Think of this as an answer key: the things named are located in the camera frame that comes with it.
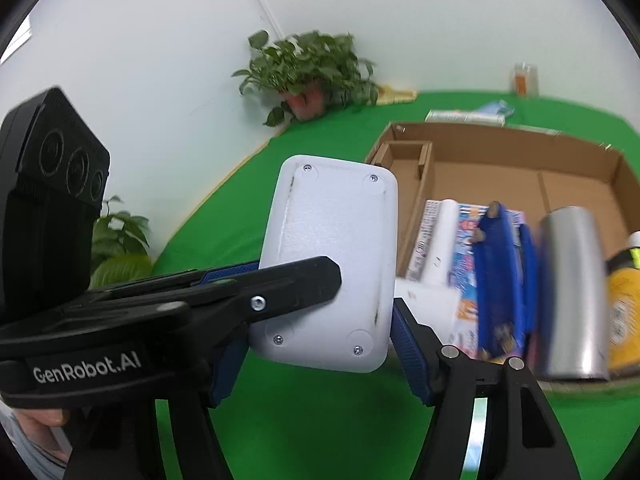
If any brown cardboard box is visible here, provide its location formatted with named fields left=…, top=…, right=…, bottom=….
left=363, top=120, right=640, bottom=396

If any white handheld fan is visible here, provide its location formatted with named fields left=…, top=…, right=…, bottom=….
left=395, top=200, right=461, bottom=344

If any white plastic rectangular case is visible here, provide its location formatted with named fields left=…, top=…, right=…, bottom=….
left=250, top=155, right=398, bottom=373

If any potted green plant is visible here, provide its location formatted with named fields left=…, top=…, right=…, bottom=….
left=232, top=30, right=378, bottom=127

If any grey sleeve forearm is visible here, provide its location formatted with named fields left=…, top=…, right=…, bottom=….
left=1, top=403, right=67, bottom=479

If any yellow cloth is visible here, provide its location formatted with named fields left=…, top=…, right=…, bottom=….
left=375, top=84, right=418, bottom=106

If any small clear orange container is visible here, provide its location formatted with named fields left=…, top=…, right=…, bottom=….
left=512, top=62, right=539, bottom=98

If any white blue packet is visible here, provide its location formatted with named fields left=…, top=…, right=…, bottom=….
left=424, top=100, right=515, bottom=127

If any person's left hand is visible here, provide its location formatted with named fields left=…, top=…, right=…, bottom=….
left=14, top=408, right=70, bottom=463

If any yellow label tea jar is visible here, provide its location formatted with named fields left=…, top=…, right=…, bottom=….
left=606, top=247, right=639, bottom=376

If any silver metal tin can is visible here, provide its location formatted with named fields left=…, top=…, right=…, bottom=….
left=532, top=206, right=608, bottom=382

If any colourful card box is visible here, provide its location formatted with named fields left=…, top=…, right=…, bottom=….
left=401, top=200, right=527, bottom=359

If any white cosmetic tube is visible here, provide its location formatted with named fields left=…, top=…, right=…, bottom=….
left=627, top=231, right=640, bottom=248

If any green tablecloth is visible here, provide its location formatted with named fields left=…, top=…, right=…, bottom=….
left=154, top=92, right=639, bottom=479

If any camera module on left gripper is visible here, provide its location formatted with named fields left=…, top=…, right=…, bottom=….
left=1, top=87, right=110, bottom=321

